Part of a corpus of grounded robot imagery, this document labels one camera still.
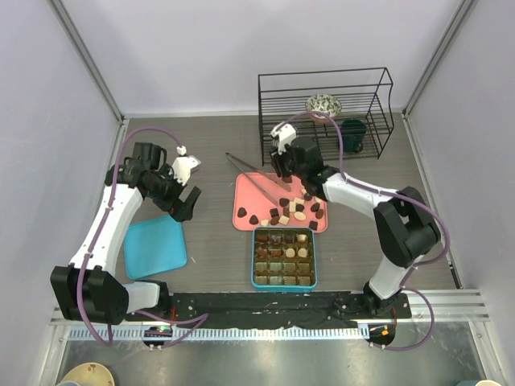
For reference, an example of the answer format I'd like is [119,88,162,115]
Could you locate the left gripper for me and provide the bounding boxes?
[146,163,200,222]

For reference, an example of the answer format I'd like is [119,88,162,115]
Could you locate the stainless steel tongs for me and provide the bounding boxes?
[225,152,291,205]

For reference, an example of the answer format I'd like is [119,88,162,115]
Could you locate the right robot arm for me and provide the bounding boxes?
[270,134,441,318]

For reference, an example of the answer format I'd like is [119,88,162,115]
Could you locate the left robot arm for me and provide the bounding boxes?
[50,142,201,325]

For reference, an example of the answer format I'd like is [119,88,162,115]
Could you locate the gold plastic chocolate insert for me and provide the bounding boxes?
[254,228,315,287]

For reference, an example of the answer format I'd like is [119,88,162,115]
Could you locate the blue chocolate tin box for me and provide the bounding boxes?
[250,226,319,291]

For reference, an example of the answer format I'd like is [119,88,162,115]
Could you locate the pink tray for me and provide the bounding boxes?
[233,174,328,233]

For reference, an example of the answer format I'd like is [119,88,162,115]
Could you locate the blue tin lid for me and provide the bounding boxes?
[123,216,187,281]

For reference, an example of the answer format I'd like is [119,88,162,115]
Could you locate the patterned ceramic bowl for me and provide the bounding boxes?
[305,93,342,123]

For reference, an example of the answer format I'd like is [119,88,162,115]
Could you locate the dark green mug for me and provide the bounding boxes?
[340,119,367,154]

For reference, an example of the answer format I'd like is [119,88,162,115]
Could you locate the beige plate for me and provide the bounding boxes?
[58,362,116,386]

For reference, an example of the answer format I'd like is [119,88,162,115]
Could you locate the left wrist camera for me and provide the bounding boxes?
[171,146,201,187]

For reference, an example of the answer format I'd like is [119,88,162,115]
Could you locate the black wire rack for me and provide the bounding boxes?
[257,67,395,164]

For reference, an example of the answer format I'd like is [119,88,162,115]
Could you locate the white cable duct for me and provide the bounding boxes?
[68,326,370,342]

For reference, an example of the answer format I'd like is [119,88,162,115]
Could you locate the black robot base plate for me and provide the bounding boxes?
[146,291,412,330]

